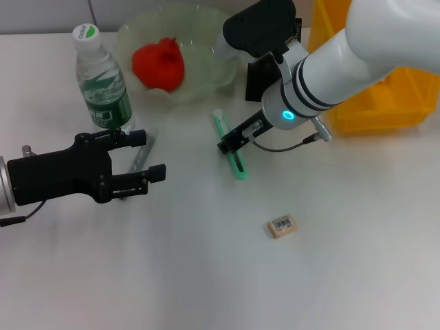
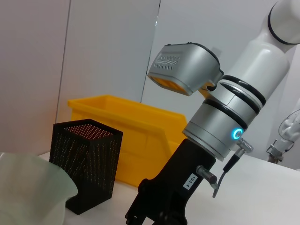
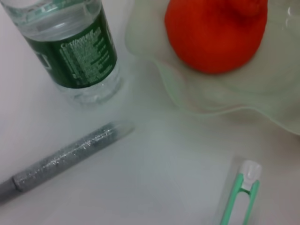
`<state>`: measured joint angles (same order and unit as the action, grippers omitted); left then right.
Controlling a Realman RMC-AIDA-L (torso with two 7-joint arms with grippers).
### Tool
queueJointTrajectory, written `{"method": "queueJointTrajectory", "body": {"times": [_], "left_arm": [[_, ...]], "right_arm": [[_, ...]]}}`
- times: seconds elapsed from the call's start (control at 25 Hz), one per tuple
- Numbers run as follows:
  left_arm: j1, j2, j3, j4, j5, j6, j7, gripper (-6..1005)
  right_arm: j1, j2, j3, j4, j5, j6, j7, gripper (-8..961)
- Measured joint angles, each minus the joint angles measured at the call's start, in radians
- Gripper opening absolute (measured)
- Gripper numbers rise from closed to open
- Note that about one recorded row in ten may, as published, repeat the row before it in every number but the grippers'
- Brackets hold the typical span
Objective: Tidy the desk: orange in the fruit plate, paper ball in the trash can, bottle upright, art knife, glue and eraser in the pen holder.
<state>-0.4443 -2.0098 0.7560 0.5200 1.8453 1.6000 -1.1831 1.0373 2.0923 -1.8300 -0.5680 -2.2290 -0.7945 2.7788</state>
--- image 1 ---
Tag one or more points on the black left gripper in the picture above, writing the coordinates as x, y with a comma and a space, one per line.
58, 177

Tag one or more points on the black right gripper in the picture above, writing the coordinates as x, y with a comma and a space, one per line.
247, 132

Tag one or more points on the grey marker pen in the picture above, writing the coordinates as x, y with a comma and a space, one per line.
142, 153

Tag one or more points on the green utility knife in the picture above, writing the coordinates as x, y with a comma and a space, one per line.
240, 165

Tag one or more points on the clear green-label water bottle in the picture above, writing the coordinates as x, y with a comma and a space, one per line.
103, 96

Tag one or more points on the red-orange fruit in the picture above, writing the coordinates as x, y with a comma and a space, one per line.
158, 67

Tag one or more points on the beige eraser with barcode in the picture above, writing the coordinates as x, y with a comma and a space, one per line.
282, 226

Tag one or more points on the black mesh pen holder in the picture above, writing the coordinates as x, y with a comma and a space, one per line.
258, 82

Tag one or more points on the translucent green fruit bowl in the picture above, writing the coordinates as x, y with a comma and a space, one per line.
203, 58

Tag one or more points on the yellow plastic bin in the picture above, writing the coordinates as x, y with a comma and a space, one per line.
385, 103

